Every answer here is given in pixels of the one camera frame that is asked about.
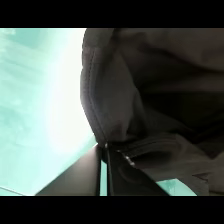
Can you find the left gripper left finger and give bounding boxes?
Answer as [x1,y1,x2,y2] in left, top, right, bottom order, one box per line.
[35,144,102,197]

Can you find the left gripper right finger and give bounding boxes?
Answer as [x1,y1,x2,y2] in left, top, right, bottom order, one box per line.
[105,147,170,197]

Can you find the black garment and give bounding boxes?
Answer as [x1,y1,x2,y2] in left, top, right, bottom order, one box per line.
[79,28,224,197]

